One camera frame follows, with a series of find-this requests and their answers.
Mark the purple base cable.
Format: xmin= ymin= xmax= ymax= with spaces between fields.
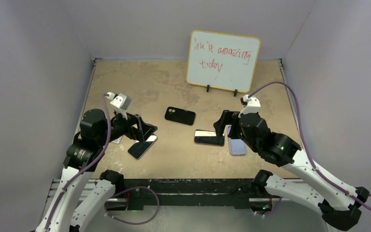
xmin=104 ymin=186 xmax=160 ymax=225
xmin=253 ymin=197 xmax=283 ymax=219

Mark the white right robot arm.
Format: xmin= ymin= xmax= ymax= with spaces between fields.
xmin=214 ymin=110 xmax=369 ymax=231

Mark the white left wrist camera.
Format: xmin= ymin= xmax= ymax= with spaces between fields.
xmin=106 ymin=92 xmax=132 ymax=119

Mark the yellow framed whiteboard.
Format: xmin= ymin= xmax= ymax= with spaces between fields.
xmin=186 ymin=30 xmax=261 ymax=93

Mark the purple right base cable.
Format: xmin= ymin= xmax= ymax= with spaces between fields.
xmin=253 ymin=197 xmax=283 ymax=219

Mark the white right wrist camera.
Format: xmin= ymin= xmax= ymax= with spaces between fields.
xmin=239 ymin=95 xmax=261 ymax=117

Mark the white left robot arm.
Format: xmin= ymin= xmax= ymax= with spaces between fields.
xmin=36 ymin=109 xmax=157 ymax=232

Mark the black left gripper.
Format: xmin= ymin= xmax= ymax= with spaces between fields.
xmin=98 ymin=107 xmax=157 ymax=145

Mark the purple phone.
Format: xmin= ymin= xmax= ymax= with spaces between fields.
xmin=194 ymin=130 xmax=225 ymax=146

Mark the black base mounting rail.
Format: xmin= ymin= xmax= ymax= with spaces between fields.
xmin=106 ymin=178 xmax=280 ymax=213

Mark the lavender phone case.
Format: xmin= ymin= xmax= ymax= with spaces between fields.
xmin=228 ymin=138 xmax=247 ymax=156

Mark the silver phone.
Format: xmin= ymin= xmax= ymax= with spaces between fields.
xmin=128 ymin=134 xmax=157 ymax=160

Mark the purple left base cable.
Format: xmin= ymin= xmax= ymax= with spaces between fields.
xmin=104 ymin=186 xmax=160 ymax=225

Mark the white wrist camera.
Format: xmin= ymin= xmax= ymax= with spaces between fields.
xmin=239 ymin=95 xmax=261 ymax=117
xmin=106 ymin=92 xmax=132 ymax=119

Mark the small white card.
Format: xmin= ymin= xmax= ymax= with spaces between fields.
xmin=112 ymin=136 xmax=123 ymax=144

